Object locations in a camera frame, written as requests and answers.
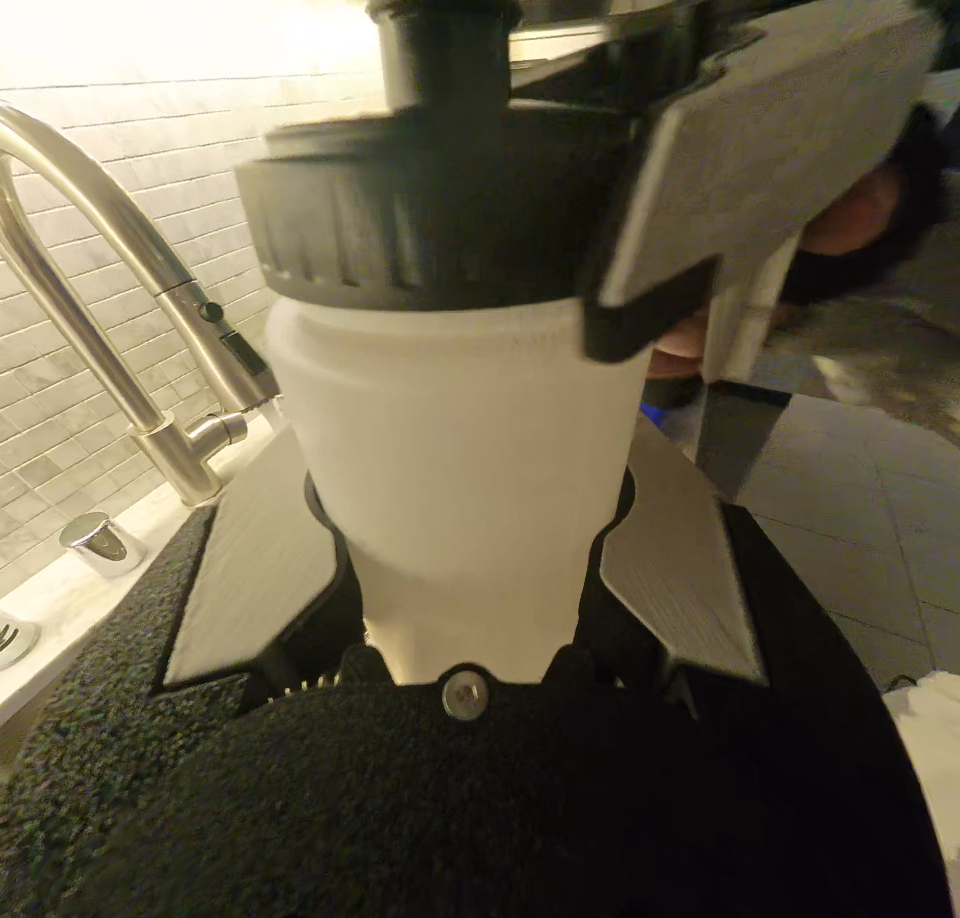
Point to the white plastic squeeze bottle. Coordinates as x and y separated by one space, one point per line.
465 445

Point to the black bottle cap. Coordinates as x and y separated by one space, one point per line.
435 205

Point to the chrome countertop button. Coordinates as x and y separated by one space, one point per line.
101 547

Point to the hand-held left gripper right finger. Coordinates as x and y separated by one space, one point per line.
682 580

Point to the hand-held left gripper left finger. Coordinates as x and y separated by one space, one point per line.
247 565

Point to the person's right hand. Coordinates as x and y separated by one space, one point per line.
855 213

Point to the stainless pull-down faucet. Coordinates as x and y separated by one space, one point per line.
90 258

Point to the chrome sink air gap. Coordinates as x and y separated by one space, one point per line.
15 640

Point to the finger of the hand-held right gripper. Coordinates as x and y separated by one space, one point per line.
765 153

